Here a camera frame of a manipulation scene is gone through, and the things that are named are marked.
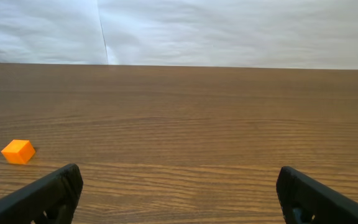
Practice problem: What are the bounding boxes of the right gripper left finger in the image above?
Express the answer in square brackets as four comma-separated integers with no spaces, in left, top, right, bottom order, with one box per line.
[0,163,84,224]

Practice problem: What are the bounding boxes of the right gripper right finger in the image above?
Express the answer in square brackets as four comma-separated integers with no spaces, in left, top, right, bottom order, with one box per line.
[275,166,358,224]

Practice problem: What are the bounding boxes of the orange cube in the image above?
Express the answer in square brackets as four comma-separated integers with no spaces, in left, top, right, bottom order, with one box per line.
[1,139,37,166]

